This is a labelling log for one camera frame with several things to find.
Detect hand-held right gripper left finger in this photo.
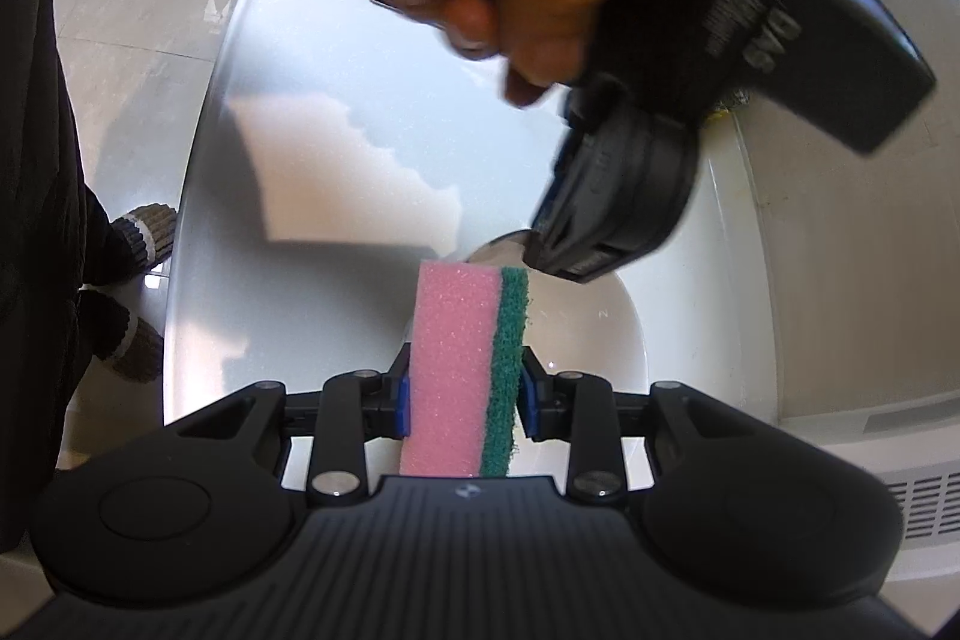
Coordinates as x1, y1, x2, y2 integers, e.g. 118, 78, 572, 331
176, 344, 412, 506

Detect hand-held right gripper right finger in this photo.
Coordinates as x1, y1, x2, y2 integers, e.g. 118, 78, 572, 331
517, 346, 751, 504

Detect pink green sponge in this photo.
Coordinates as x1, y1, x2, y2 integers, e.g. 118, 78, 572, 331
400, 260, 531, 480

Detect white round plate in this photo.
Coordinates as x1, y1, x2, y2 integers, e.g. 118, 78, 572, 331
450, 230, 650, 491

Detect grey ribbed slipper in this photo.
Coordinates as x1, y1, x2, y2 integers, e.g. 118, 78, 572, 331
112, 317, 165, 384
112, 203, 179, 272

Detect grey vent grille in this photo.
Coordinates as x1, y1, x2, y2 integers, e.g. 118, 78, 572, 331
885, 469, 960, 545

